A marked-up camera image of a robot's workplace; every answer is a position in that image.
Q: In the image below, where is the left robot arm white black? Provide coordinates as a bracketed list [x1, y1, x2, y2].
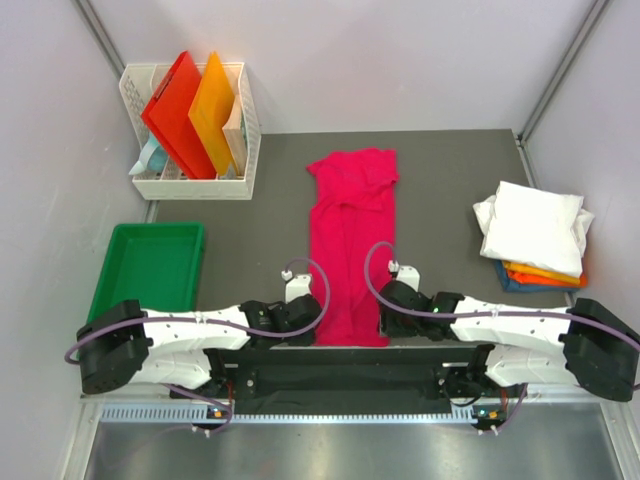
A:
[74, 294, 322, 397]

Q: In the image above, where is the white plastic basket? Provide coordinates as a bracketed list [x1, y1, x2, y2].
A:
[119, 62, 261, 201]

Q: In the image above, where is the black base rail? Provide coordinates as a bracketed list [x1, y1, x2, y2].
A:
[195, 347, 521, 414]

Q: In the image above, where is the magenta t shirt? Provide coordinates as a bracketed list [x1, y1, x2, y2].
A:
[307, 148, 399, 347]

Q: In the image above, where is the orange plastic board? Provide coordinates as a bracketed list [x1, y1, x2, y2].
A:
[188, 52, 237, 180]

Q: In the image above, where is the red plastic board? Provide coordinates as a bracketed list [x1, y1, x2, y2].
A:
[141, 51, 216, 180]

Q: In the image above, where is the wooden board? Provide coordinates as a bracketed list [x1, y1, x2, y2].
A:
[222, 95, 248, 177]

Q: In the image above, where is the green plastic tray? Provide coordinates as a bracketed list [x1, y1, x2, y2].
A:
[87, 222, 205, 324]

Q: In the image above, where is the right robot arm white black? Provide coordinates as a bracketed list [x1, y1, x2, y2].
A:
[373, 279, 639, 402]

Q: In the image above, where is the folded white t shirt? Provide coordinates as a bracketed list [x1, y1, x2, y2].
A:
[473, 181, 595, 277]

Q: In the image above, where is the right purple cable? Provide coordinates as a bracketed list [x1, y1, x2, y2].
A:
[363, 241, 640, 436]

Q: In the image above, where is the white slotted cable duct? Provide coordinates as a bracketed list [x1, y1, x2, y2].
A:
[100, 402, 506, 425]

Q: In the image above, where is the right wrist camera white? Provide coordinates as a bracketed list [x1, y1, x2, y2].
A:
[388, 260, 420, 291]

